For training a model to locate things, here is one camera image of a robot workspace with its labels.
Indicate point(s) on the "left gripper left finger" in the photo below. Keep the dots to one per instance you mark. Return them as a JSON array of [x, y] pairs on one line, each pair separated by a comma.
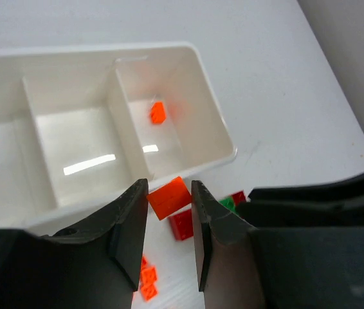
[[107, 245]]

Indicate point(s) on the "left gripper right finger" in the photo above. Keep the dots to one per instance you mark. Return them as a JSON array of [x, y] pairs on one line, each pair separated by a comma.
[[219, 231]]

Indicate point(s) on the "green duplo brick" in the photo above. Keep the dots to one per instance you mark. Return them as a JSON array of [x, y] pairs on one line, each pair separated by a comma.
[[229, 203]]

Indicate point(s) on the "small orange lego brick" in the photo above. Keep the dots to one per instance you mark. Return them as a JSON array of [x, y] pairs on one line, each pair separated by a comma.
[[158, 113], [148, 291], [169, 198], [148, 275], [144, 262]]

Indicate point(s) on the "red curved duplo brick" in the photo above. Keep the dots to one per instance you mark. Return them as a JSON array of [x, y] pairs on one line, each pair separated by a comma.
[[238, 197]]

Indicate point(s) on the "white three-compartment plastic bin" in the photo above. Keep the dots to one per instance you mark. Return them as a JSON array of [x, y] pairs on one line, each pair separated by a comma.
[[75, 129]]

